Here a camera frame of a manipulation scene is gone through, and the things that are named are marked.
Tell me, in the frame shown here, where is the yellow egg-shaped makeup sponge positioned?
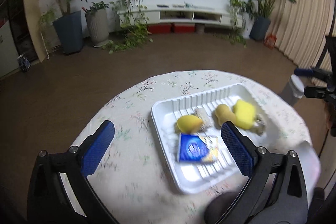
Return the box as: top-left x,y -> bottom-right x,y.
176,115 -> 204,134

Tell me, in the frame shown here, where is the blue patterned bag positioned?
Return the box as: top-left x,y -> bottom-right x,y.
17,55 -> 31,73

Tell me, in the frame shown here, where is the large yellow sponge block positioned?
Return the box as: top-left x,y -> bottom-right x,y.
234,100 -> 256,130

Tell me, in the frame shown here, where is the white television console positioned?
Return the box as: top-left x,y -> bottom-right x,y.
117,4 -> 248,30

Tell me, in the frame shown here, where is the beige knit scrub pad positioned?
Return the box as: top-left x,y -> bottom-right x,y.
194,108 -> 214,131

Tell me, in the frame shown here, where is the red paper bag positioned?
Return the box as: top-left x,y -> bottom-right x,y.
265,34 -> 277,49

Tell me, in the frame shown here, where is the bushy green plant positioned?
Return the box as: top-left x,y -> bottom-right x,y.
228,0 -> 252,30

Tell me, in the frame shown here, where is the red storage box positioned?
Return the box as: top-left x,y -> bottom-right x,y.
172,23 -> 195,33
147,23 -> 172,34

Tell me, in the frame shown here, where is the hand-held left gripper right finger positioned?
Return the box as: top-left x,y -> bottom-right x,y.
220,121 -> 309,224

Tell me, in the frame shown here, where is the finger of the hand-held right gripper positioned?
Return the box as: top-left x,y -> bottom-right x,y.
304,86 -> 336,103
294,35 -> 336,83

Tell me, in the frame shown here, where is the dark round planter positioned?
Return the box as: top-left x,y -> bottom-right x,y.
249,17 -> 271,41

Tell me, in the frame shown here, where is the grey cylindrical trash can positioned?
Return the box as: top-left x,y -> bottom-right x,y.
280,74 -> 306,106

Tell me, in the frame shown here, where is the spider plant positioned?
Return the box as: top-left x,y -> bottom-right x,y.
38,7 -> 57,38

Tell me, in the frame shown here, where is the beige curtain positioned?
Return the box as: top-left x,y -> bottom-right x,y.
266,0 -> 336,69

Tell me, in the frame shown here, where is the cream wall cabinet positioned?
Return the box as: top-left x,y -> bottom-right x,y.
0,22 -> 20,80

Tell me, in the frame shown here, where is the white plastic tray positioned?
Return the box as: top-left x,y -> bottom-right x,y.
151,84 -> 263,194

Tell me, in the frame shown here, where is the grey ribbed planter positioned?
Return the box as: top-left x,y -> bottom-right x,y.
85,9 -> 109,47

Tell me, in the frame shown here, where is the tan gourd-shaped makeup sponge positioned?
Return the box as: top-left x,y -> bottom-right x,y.
215,104 -> 237,126

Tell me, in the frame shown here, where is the blue and yellow tissue pack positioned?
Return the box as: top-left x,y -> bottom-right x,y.
178,133 -> 219,163

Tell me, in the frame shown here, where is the trailing vine plant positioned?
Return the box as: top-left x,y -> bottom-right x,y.
101,0 -> 154,54

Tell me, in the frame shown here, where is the dark square planter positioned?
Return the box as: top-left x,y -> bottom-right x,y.
52,10 -> 84,55

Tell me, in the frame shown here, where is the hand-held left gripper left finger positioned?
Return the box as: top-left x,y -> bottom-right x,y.
26,120 -> 120,224

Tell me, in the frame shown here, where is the small green leafy plant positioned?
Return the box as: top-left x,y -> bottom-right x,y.
84,1 -> 109,14

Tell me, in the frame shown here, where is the dark display shelf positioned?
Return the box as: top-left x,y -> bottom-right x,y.
8,0 -> 40,62

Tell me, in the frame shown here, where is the round floral-cloth table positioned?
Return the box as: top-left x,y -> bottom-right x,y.
70,70 -> 322,224

